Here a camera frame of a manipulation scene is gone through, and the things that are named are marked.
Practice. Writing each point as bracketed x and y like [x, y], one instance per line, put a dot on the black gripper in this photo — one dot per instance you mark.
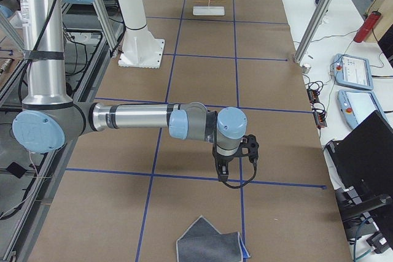
[223, 161]

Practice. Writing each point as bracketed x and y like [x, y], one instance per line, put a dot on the grey towel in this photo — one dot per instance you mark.
[201, 241]

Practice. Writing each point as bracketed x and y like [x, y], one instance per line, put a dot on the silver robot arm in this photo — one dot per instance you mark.
[9, 7]
[50, 118]

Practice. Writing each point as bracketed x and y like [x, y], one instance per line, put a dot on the black monitor on arm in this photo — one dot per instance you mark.
[363, 160]

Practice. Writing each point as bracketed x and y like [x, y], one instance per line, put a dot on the wooden towel rack white base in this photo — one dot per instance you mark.
[209, 8]

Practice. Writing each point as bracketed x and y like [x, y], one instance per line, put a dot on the small orange black adapter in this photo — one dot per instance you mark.
[313, 96]

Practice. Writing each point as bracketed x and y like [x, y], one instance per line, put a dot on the small metal cylinder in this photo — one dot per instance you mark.
[306, 68]

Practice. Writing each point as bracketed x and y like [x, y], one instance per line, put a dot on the lower blue teach pendant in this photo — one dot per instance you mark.
[357, 105]

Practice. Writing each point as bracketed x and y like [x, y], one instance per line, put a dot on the blue teach pendant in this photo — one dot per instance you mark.
[352, 71]
[357, 105]

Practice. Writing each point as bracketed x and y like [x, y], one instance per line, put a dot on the upper blue teach pendant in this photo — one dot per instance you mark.
[352, 71]

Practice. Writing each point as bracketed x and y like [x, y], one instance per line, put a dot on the red cylinder bottle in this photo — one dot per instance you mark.
[367, 26]

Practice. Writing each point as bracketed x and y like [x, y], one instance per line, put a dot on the black camera mount wrist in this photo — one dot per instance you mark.
[248, 147]

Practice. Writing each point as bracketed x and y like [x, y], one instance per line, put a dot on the white pedestal column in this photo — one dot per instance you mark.
[139, 48]

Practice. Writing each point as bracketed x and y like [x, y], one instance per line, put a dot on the aluminium frame post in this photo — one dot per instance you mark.
[311, 29]

